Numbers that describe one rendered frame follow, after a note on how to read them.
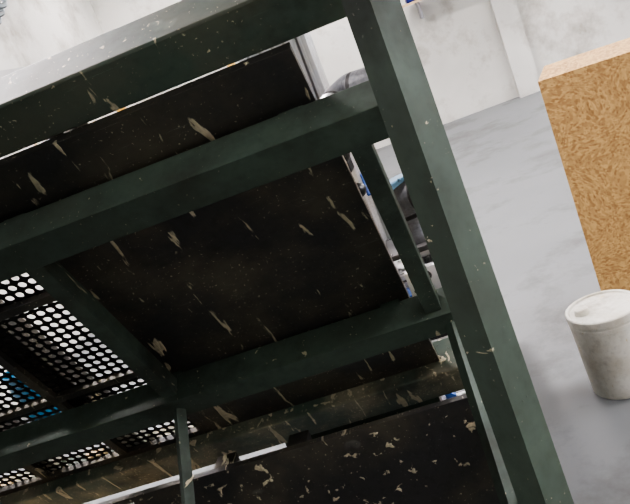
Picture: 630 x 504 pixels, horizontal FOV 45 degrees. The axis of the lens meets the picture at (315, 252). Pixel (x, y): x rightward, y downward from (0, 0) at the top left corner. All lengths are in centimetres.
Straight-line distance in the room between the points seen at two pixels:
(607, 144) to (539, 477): 289
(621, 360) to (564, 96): 119
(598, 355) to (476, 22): 811
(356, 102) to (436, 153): 54
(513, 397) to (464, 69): 1020
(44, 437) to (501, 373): 152
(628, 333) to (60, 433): 218
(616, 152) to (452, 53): 741
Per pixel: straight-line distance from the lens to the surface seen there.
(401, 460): 211
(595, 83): 364
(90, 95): 144
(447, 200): 84
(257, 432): 226
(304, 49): 271
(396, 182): 257
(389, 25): 85
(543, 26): 1115
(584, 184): 376
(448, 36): 1096
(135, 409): 204
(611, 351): 330
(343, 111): 136
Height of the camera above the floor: 181
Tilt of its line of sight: 15 degrees down
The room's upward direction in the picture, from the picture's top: 22 degrees counter-clockwise
